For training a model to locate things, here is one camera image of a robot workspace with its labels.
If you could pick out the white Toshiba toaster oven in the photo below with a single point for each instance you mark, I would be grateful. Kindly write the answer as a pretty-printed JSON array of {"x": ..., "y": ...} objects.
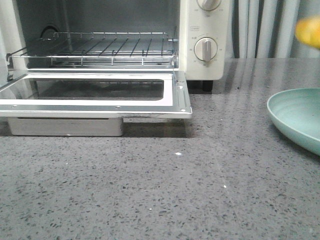
[{"x": 22, "y": 21}]

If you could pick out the oven control knob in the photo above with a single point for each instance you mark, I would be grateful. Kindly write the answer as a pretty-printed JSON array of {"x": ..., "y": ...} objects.
[
  {"x": 208, "y": 5},
  {"x": 205, "y": 49}
]

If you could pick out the toaster oven glass door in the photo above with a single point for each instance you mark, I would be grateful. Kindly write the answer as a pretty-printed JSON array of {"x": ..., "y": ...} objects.
[{"x": 77, "y": 102}]

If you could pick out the metal oven wire rack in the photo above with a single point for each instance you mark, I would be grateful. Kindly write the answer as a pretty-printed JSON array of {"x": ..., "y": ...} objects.
[{"x": 142, "y": 50}]

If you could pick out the golden croissant bread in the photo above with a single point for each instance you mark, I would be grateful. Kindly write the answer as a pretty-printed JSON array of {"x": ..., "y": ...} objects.
[{"x": 307, "y": 31}]

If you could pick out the light green plate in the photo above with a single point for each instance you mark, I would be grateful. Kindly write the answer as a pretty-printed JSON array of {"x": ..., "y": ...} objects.
[{"x": 296, "y": 114}]

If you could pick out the lower oven control knob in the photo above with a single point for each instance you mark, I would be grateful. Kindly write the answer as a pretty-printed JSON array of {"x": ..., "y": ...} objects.
[{"x": 205, "y": 49}]

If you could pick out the grey-white curtain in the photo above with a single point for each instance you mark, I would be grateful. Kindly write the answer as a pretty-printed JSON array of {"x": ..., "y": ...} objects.
[{"x": 266, "y": 29}]

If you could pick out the upper oven control knob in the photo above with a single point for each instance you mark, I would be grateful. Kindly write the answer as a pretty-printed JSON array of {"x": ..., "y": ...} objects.
[{"x": 208, "y": 5}]

